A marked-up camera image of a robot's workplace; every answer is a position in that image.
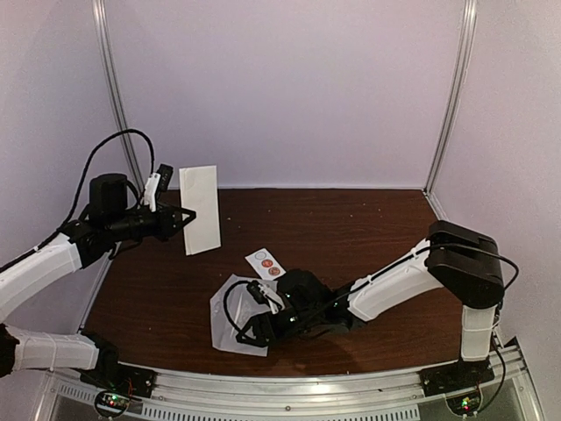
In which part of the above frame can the black braided cable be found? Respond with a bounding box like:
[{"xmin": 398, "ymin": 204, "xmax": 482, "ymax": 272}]
[
  {"xmin": 222, "ymin": 279, "xmax": 259, "ymax": 334},
  {"xmin": 34, "ymin": 129, "xmax": 158, "ymax": 251}
]

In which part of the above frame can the left aluminium frame post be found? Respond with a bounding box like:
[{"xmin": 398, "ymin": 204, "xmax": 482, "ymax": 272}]
[{"xmin": 92, "ymin": 0, "xmax": 143, "ymax": 188}]

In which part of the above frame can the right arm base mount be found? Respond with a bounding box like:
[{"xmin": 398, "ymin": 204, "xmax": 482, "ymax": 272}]
[{"xmin": 418, "ymin": 331, "xmax": 496, "ymax": 416}]

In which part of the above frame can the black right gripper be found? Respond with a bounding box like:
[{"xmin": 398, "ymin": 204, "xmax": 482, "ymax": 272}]
[{"xmin": 237, "ymin": 306, "xmax": 322, "ymax": 349}]

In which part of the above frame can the left black braided cable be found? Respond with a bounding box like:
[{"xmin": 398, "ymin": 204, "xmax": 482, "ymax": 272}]
[{"xmin": 34, "ymin": 129, "xmax": 158, "ymax": 251}]

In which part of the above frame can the white sticker sheet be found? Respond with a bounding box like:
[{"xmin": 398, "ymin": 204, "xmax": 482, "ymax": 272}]
[{"xmin": 245, "ymin": 248, "xmax": 286, "ymax": 281}]

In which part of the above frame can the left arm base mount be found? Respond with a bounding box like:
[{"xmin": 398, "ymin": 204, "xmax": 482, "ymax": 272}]
[{"xmin": 77, "ymin": 332, "xmax": 156, "ymax": 420}]

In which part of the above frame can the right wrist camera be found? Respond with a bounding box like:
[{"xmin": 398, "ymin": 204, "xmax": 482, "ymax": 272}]
[{"xmin": 246, "ymin": 281, "xmax": 285, "ymax": 314}]

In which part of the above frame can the right black braided cable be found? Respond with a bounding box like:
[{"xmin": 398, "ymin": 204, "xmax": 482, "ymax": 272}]
[{"xmin": 222, "ymin": 279, "xmax": 259, "ymax": 334}]

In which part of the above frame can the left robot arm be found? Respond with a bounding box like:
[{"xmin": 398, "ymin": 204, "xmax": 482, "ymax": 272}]
[{"xmin": 1, "ymin": 168, "xmax": 196, "ymax": 389}]

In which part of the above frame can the right aluminium frame post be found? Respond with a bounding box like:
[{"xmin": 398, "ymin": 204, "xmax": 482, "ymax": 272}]
[{"xmin": 423, "ymin": 0, "xmax": 478, "ymax": 196}]

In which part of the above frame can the grey envelope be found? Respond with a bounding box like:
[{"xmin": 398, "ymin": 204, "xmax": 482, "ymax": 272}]
[{"xmin": 209, "ymin": 275, "xmax": 276, "ymax": 358}]

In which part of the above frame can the aluminium frame post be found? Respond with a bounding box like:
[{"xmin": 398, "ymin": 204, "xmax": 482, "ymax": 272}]
[
  {"xmin": 423, "ymin": 0, "xmax": 478, "ymax": 196},
  {"xmin": 92, "ymin": 0, "xmax": 143, "ymax": 188}
]

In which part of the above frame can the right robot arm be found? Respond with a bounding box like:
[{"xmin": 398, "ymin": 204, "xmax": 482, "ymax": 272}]
[{"xmin": 234, "ymin": 220, "xmax": 506, "ymax": 388}]

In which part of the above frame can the front aluminium rail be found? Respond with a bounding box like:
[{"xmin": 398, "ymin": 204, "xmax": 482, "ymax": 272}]
[{"xmin": 32, "ymin": 355, "xmax": 545, "ymax": 420}]

